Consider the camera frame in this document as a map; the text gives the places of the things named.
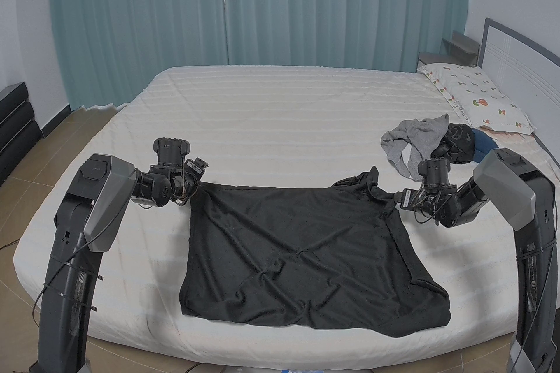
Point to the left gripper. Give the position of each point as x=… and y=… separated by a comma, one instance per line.
x=189, y=186

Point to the black shiny garment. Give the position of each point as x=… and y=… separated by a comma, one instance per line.
x=459, y=142

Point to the black chest of drawers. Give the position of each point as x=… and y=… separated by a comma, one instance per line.
x=15, y=122

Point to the black T-shirt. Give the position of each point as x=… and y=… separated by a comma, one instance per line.
x=297, y=257

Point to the bed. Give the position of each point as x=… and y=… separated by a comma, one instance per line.
x=284, y=122

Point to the grey bedside table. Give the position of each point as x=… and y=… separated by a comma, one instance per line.
x=459, y=43

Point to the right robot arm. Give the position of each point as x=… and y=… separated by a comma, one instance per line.
x=507, y=183

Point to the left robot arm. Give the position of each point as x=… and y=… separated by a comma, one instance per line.
x=96, y=196

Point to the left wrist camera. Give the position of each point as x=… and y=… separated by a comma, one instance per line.
x=199, y=166

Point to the dark blue and white garment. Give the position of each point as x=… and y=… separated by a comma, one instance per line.
x=483, y=146

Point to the white printed pillow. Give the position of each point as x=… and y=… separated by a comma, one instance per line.
x=477, y=96

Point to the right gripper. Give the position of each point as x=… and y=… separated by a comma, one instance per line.
x=420, y=201

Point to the grey garment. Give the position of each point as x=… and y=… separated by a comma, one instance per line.
x=420, y=135

